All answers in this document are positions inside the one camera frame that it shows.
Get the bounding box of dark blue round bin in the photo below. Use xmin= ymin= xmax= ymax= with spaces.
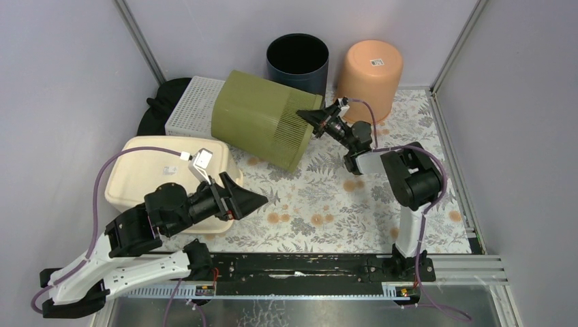
xmin=266 ymin=33 xmax=329 ymax=95

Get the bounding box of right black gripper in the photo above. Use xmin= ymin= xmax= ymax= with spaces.
xmin=296 ymin=104 xmax=354 ymax=152

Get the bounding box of cream perforated large basket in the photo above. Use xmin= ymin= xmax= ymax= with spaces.
xmin=104 ymin=136 xmax=243 ymax=213

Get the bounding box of green mesh waste bin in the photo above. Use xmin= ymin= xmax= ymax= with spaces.
xmin=211 ymin=70 xmax=323 ymax=172

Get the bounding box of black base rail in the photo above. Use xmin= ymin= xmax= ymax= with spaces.
xmin=197 ymin=252 xmax=436 ymax=299

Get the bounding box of orange round bin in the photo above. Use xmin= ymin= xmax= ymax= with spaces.
xmin=334 ymin=40 xmax=404 ymax=123

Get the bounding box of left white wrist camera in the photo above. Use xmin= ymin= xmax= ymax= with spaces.
xmin=188 ymin=148 xmax=213 ymax=184

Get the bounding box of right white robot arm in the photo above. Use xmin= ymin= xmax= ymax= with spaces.
xmin=297 ymin=103 xmax=447 ymax=281

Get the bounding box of black cloth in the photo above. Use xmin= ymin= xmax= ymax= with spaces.
xmin=136 ymin=78 xmax=192 ymax=136

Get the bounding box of white slotted basket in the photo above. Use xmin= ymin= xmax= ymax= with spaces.
xmin=164 ymin=76 xmax=225 ymax=139

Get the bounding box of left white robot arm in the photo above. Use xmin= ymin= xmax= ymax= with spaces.
xmin=38 ymin=172 xmax=268 ymax=319

